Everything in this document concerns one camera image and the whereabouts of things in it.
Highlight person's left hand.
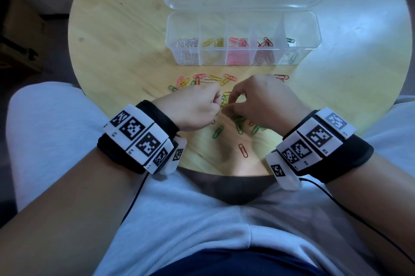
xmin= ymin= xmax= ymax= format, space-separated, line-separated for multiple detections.
xmin=151 ymin=84 xmax=223 ymax=132

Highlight person's right hand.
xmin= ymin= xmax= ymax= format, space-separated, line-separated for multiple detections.
xmin=222 ymin=74 xmax=312 ymax=137

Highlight pile of coloured paper clips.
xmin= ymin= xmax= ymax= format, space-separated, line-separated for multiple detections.
xmin=168 ymin=73 xmax=290 ymax=159

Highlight heap of red paper clips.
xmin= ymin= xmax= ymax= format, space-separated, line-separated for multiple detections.
xmin=252 ymin=37 xmax=276 ymax=65

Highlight heap of white paper clips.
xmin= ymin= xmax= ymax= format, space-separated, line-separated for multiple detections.
xmin=176 ymin=37 xmax=200 ymax=65

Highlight heap of yellow paper clips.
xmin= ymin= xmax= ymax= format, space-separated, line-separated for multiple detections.
xmin=201 ymin=37 xmax=225 ymax=65

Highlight heap of pink paper clips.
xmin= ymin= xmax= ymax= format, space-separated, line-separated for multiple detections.
xmin=227 ymin=37 xmax=250 ymax=65

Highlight person's right forearm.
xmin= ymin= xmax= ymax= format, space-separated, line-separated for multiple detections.
xmin=324 ymin=152 xmax=415 ymax=276

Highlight person's left forearm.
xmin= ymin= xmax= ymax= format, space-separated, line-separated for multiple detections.
xmin=0 ymin=149 xmax=147 ymax=276

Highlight brown cardboard box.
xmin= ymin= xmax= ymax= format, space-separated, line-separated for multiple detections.
xmin=0 ymin=0 xmax=46 ymax=74

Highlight black left wristband white markers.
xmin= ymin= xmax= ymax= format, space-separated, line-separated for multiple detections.
xmin=97 ymin=100 xmax=188 ymax=175

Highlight black wristband white markers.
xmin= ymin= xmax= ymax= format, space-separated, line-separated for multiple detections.
xmin=275 ymin=107 xmax=375 ymax=184
xmin=97 ymin=100 xmax=188 ymax=175

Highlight black right wristband white markers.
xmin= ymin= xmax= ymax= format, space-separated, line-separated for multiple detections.
xmin=275 ymin=107 xmax=375 ymax=184

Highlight dark blue shirt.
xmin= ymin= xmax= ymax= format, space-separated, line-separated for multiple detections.
xmin=152 ymin=246 xmax=322 ymax=276

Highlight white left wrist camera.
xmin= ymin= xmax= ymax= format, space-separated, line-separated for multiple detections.
xmin=160 ymin=136 xmax=188 ymax=176

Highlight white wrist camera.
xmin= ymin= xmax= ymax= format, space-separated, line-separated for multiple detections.
xmin=160 ymin=136 xmax=188 ymax=176
xmin=265 ymin=149 xmax=302 ymax=191

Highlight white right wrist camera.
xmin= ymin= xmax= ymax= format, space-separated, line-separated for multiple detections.
xmin=265 ymin=149 xmax=302 ymax=191

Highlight black left camera cable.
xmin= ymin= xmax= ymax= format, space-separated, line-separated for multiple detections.
xmin=120 ymin=172 xmax=150 ymax=225

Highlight black camera cable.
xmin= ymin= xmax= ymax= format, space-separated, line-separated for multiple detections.
xmin=120 ymin=172 xmax=150 ymax=225
xmin=300 ymin=177 xmax=415 ymax=257

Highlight black right camera cable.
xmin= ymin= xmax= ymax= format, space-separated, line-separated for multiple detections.
xmin=300 ymin=177 xmax=415 ymax=257

